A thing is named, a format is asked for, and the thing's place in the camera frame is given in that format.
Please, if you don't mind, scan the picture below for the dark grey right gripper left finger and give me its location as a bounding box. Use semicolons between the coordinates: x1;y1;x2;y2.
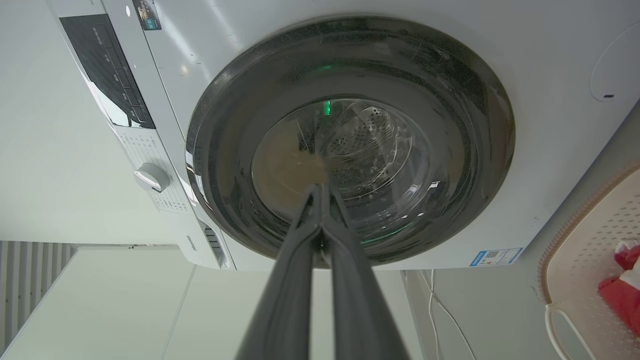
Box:
235;184;322;360

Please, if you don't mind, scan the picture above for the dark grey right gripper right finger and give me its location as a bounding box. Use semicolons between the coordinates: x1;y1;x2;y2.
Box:
320;183;411;360

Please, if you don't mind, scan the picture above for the beige perforated laundry basket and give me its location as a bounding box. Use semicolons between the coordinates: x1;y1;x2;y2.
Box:
538;161;640;360

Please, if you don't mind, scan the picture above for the white washing machine control knob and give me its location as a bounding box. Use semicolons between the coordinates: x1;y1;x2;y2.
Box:
133;162;171;193

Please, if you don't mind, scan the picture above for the dark round washing machine door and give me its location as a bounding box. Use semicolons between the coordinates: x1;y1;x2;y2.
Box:
185;16;516;266

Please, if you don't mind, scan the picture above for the white slatted radiator panel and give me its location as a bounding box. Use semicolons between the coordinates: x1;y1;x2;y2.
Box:
0;241;77;346

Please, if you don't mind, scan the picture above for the red and white clothing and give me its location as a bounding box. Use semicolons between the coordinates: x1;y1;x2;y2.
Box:
598;240;640;337

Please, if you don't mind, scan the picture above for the white front-load washing machine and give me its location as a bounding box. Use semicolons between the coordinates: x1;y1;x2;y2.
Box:
46;0;640;272

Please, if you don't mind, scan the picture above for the white power cable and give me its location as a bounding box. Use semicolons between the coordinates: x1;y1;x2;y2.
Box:
420;270;477;360

